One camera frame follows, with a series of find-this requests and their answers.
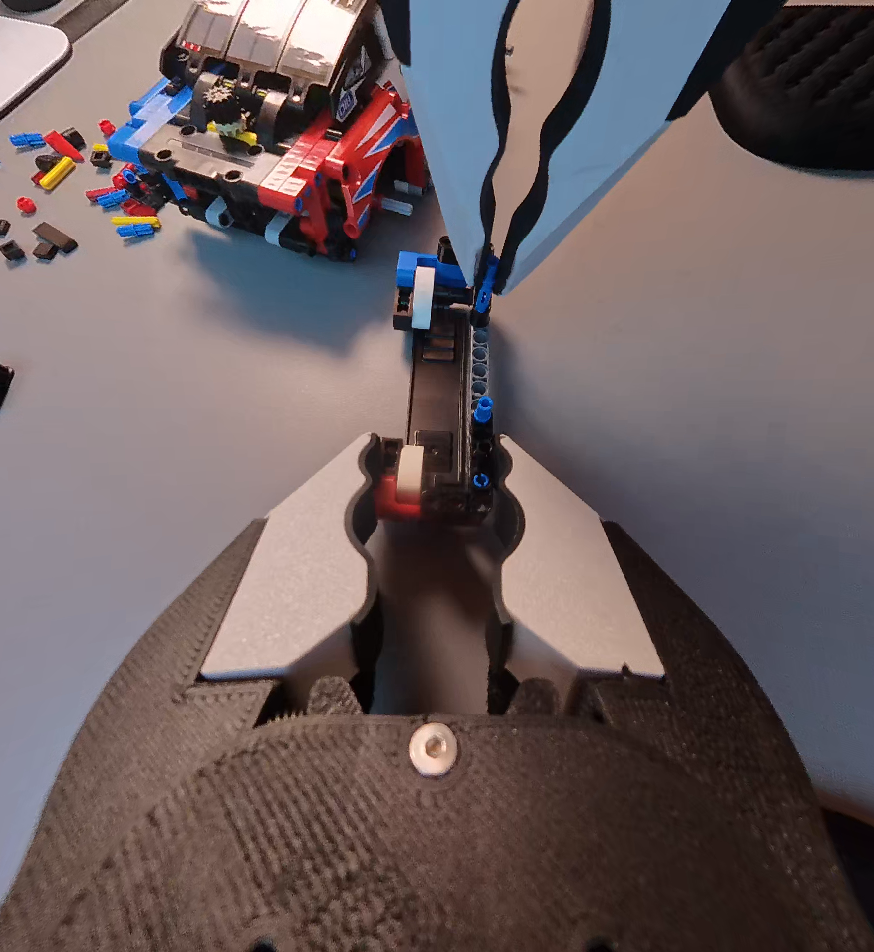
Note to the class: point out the black lego chassis frame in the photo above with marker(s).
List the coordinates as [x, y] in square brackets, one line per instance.
[433, 387]

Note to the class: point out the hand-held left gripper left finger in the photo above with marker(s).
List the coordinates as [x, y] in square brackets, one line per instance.
[288, 595]

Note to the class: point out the red blue lego car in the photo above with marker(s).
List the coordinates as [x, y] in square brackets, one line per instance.
[295, 171]

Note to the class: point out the white book stand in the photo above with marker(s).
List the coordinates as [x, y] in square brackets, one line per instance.
[5, 67]

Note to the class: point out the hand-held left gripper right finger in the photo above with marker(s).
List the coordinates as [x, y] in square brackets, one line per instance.
[571, 595]

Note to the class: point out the pile of small lego pieces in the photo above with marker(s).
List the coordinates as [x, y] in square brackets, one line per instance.
[57, 172]

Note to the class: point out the black lego tire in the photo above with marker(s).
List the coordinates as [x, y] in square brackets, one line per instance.
[31, 2]

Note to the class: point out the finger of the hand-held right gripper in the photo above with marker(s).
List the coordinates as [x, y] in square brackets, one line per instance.
[630, 97]
[444, 111]

